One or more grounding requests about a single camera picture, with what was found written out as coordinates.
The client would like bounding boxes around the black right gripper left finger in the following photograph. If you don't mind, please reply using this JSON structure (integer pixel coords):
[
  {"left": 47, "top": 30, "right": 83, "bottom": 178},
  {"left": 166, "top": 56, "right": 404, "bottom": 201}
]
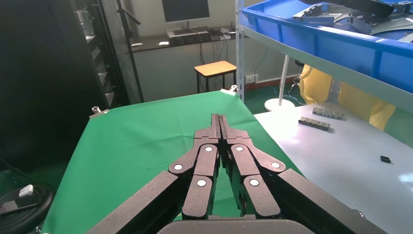
[{"left": 86, "top": 114, "right": 221, "bottom": 234}]

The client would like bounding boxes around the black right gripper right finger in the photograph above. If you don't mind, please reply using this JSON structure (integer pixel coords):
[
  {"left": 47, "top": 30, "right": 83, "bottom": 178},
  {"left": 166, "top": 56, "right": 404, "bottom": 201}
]
[{"left": 219, "top": 115, "right": 388, "bottom": 234}]

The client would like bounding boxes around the green table cloth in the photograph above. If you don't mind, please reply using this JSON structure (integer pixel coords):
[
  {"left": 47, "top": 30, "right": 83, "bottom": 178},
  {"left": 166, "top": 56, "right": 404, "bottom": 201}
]
[{"left": 41, "top": 90, "right": 304, "bottom": 234}]

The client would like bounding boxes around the white metal shelf rack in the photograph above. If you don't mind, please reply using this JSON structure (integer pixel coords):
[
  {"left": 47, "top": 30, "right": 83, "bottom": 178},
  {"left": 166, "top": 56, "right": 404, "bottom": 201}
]
[{"left": 235, "top": 0, "right": 413, "bottom": 234}]

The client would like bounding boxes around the grey notched metal strip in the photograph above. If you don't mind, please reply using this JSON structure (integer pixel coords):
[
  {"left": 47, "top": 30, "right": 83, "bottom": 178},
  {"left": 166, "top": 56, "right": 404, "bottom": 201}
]
[
  {"left": 298, "top": 117, "right": 332, "bottom": 132},
  {"left": 312, "top": 107, "right": 346, "bottom": 121}
]

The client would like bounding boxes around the silver binder clip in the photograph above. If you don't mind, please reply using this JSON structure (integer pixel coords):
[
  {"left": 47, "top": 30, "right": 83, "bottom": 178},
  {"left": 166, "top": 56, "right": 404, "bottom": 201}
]
[{"left": 220, "top": 84, "right": 239, "bottom": 97}]

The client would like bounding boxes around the silver table clamp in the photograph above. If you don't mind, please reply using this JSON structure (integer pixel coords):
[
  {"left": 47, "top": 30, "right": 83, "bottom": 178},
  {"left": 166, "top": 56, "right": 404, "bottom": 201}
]
[{"left": 89, "top": 106, "right": 111, "bottom": 119}]

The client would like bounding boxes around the wooden top stool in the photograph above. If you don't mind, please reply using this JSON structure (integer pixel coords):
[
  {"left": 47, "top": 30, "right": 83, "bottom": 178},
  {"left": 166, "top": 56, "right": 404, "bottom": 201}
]
[{"left": 193, "top": 60, "right": 238, "bottom": 95}]

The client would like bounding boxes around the yellow bag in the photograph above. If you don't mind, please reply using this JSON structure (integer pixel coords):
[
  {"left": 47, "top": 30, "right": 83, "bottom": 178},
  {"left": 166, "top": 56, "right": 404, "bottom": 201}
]
[{"left": 299, "top": 64, "right": 397, "bottom": 132}]

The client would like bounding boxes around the dark office desk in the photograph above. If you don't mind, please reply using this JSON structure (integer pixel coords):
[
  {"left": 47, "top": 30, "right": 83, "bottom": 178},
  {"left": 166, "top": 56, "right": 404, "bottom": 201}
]
[{"left": 129, "top": 25, "right": 241, "bottom": 54}]

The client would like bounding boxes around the black electronics box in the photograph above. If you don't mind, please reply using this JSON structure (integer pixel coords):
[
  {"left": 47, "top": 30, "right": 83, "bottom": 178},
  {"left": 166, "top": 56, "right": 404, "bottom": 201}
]
[{"left": 168, "top": 31, "right": 212, "bottom": 46}]

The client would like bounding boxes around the black light stand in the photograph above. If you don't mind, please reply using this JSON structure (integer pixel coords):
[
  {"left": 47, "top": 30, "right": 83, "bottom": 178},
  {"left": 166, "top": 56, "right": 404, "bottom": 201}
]
[{"left": 116, "top": 0, "right": 145, "bottom": 104}]

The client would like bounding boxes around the white plug adapter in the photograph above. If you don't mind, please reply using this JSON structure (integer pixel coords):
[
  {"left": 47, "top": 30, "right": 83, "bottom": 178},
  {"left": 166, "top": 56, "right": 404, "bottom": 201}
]
[{"left": 19, "top": 184, "right": 35, "bottom": 198}]

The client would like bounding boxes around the blue plastic bin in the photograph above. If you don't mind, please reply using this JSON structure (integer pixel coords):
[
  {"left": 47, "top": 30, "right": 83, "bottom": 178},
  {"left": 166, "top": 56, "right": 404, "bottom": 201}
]
[{"left": 242, "top": 0, "right": 413, "bottom": 95}]

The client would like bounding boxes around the black equipment cabinet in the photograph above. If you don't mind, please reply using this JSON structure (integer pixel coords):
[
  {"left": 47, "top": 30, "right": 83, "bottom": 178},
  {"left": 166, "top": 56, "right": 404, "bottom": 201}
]
[{"left": 0, "top": 0, "right": 144, "bottom": 170}]

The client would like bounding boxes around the black computer monitor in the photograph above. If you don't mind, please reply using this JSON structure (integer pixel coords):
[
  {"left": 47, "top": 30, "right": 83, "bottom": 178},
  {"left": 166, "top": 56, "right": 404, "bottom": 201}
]
[{"left": 161, "top": 0, "right": 211, "bottom": 30}]

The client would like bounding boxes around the grey metal plate part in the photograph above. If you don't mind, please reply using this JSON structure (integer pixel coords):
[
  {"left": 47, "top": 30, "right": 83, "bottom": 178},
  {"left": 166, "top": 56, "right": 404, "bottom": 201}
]
[{"left": 348, "top": 9, "right": 413, "bottom": 37}]

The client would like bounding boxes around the black curved plastic part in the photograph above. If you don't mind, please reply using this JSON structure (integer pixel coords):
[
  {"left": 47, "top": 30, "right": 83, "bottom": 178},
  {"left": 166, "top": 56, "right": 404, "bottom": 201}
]
[{"left": 301, "top": 0, "right": 395, "bottom": 18}]

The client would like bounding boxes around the black cable coil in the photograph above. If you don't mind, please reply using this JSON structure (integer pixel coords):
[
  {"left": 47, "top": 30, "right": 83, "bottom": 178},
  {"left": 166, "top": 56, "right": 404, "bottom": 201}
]
[{"left": 0, "top": 182, "right": 55, "bottom": 234}]

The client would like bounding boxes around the grey metal frame part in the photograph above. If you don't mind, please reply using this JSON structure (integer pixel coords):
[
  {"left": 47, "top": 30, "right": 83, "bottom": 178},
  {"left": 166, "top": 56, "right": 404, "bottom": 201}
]
[{"left": 292, "top": 3, "right": 336, "bottom": 27}]

